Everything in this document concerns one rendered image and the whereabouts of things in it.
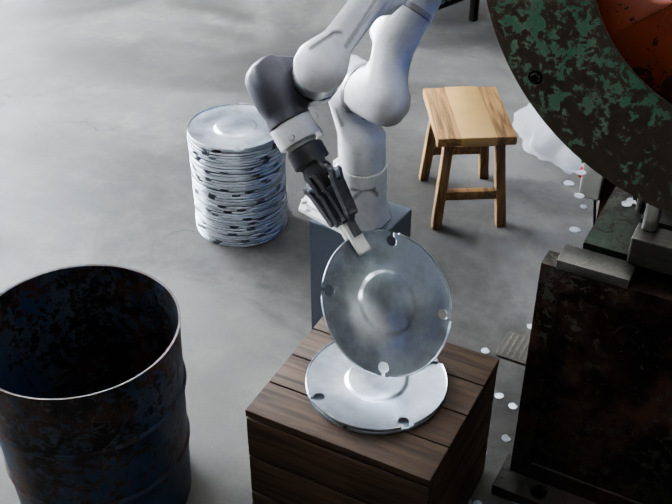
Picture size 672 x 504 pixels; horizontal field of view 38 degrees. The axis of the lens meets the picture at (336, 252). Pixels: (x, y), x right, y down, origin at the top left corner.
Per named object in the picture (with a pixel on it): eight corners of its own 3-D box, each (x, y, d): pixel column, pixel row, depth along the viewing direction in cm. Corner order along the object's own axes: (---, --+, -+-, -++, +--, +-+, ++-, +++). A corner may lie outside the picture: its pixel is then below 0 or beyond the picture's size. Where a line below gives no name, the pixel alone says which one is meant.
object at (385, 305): (446, 387, 190) (448, 387, 189) (314, 364, 178) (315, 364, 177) (452, 247, 199) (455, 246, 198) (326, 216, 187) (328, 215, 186)
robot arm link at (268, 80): (353, 84, 185) (347, 96, 195) (319, 23, 185) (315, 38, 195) (270, 128, 183) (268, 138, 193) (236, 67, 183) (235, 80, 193)
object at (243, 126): (188, 155, 279) (188, 152, 278) (186, 108, 302) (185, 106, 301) (289, 147, 282) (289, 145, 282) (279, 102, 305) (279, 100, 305)
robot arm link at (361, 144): (347, 135, 236) (347, 39, 222) (395, 166, 224) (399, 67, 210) (310, 148, 231) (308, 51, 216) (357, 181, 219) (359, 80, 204)
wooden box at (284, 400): (253, 523, 215) (244, 410, 194) (332, 413, 242) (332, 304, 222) (420, 596, 200) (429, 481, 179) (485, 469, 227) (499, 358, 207)
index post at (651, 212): (640, 229, 183) (650, 186, 177) (644, 221, 185) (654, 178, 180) (655, 233, 182) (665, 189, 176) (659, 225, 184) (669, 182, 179)
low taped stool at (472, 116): (417, 175, 335) (422, 87, 316) (486, 173, 336) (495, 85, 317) (431, 232, 307) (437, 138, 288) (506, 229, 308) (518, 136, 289)
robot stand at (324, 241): (311, 362, 257) (308, 221, 231) (348, 325, 270) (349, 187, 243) (370, 388, 250) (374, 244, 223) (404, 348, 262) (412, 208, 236)
